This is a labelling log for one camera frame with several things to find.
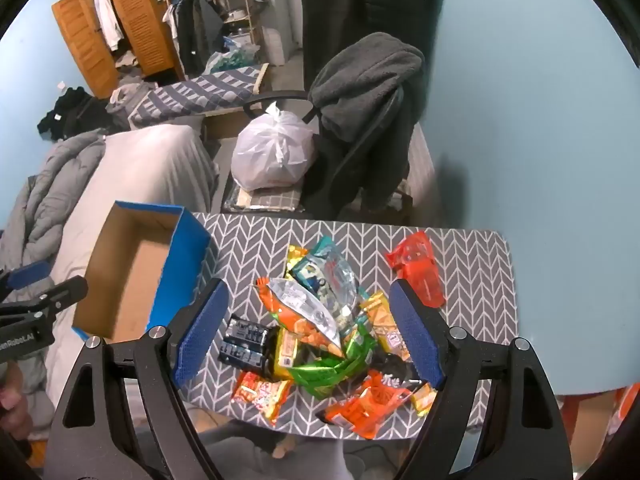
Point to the bed with grey sheet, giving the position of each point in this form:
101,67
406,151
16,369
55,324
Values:
150,170

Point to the checked flat cushion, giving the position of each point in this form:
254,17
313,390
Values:
265,202

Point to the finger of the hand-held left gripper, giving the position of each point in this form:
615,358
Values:
27,274
60,292

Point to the person's left hand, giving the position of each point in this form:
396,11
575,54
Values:
12,410

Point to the red orange snack packet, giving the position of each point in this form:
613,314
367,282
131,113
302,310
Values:
360,405

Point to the blue patterned mattress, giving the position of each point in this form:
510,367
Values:
200,92

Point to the white plastic bag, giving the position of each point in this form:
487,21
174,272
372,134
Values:
272,150

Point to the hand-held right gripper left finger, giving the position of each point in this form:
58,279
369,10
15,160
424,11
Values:
200,330

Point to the grey duvet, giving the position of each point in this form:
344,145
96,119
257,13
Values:
55,185

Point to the black hanging coat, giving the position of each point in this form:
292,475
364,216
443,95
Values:
350,0

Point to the black clothes pile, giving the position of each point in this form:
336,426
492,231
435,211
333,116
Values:
75,112

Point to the teal clear snack packet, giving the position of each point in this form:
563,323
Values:
332,275

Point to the dark hanging clothes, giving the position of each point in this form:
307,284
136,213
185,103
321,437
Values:
195,30

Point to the white hanging shirt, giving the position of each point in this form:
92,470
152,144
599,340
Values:
107,17

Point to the blue cardboard box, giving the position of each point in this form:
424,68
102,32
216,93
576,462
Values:
130,280

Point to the black snack packet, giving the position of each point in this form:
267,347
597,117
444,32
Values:
395,377

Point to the red transparent snack packet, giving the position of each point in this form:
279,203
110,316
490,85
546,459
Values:
417,270

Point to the black office chair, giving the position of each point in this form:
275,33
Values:
370,130

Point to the dark blue snack packet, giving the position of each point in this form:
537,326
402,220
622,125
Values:
245,342

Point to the teal plastic bag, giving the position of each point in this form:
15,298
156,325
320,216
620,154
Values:
232,60

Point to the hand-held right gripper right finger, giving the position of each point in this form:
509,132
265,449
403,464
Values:
415,335

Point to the green snack packet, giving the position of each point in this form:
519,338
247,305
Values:
320,375

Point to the wooden louvered wardrobe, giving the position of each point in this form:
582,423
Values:
135,20

